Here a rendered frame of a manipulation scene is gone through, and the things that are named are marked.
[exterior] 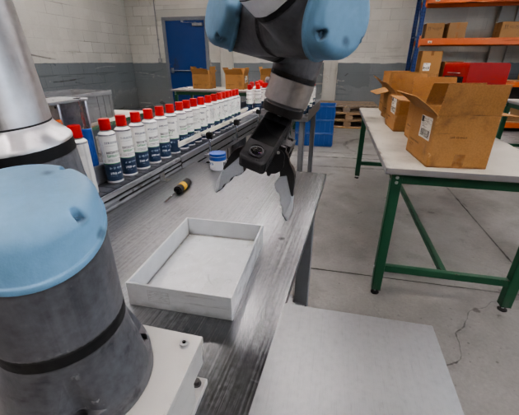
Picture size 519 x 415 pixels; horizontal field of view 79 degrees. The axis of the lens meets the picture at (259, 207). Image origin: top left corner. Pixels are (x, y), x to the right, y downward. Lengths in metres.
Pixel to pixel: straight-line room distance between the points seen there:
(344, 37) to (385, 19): 7.63
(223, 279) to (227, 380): 0.23
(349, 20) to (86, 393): 0.43
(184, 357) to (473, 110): 1.56
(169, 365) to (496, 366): 1.65
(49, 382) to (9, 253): 0.13
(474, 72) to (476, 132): 3.81
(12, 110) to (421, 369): 0.61
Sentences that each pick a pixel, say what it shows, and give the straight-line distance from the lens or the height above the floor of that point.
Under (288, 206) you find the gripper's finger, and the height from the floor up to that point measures 1.00.
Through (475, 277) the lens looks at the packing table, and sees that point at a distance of 2.08.
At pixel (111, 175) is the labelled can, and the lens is 1.13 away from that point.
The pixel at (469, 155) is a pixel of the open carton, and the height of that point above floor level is 0.85.
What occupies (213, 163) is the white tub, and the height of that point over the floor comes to 0.86.
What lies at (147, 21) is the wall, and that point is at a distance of 9.13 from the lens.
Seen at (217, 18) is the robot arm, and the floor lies 1.29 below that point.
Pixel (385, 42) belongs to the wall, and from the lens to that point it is 7.96.
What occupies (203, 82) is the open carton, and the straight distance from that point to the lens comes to 6.22.
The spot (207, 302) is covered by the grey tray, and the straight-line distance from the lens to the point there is 0.58.
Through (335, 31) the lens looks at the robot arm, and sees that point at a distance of 0.35.
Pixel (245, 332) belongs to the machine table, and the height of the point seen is 0.83.
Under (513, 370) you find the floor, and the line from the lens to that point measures 1.94.
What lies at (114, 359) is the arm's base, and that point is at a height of 0.98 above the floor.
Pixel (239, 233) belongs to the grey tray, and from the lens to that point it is 0.80.
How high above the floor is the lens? 1.24
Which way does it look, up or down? 25 degrees down
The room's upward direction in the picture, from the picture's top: straight up
